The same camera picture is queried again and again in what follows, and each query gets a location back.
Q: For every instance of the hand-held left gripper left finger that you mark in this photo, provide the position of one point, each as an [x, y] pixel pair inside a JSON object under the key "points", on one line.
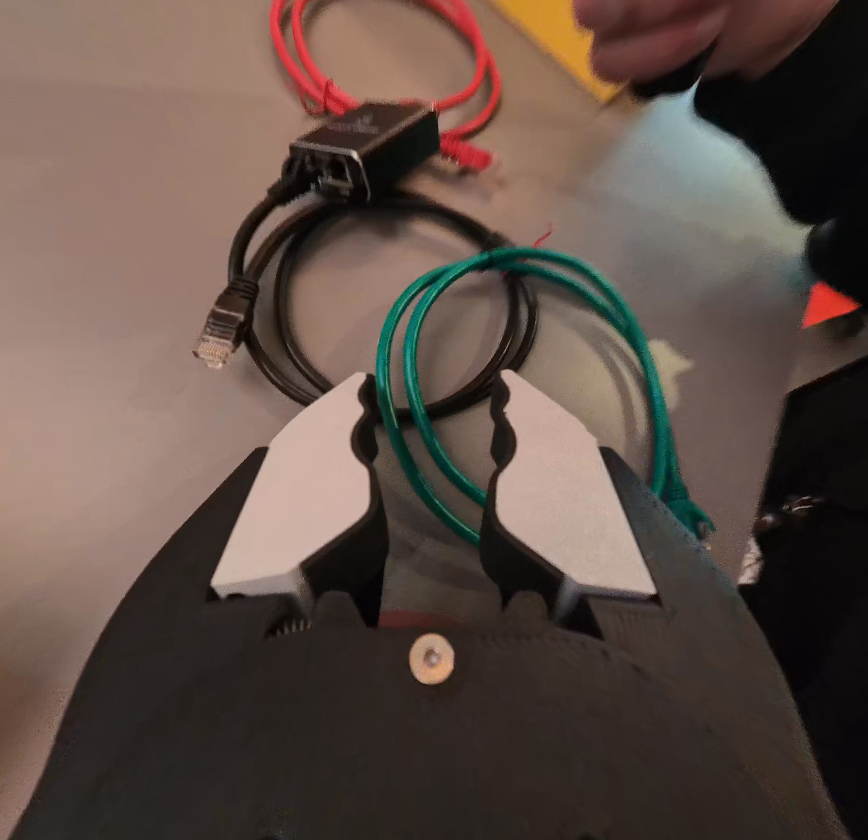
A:
{"points": [[298, 508]]}

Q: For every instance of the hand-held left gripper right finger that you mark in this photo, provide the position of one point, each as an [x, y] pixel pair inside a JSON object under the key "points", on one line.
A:
{"points": [[569, 508]]}

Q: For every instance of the yellow plastic bin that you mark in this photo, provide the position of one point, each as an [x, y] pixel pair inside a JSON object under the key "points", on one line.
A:
{"points": [[542, 19]]}

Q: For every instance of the black ethernet splitter box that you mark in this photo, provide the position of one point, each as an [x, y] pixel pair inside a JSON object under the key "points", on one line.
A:
{"points": [[380, 135]]}

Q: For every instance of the person's right forearm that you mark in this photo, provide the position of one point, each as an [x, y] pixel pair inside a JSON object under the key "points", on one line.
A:
{"points": [[800, 121]]}

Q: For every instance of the person's right hand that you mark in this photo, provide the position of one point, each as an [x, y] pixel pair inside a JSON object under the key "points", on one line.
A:
{"points": [[664, 19]]}

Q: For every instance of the white hanging tag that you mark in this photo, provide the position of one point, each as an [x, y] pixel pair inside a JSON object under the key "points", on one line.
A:
{"points": [[751, 558]]}

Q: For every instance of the orange floor marker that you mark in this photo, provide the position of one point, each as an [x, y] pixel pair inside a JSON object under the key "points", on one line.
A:
{"points": [[827, 311]]}

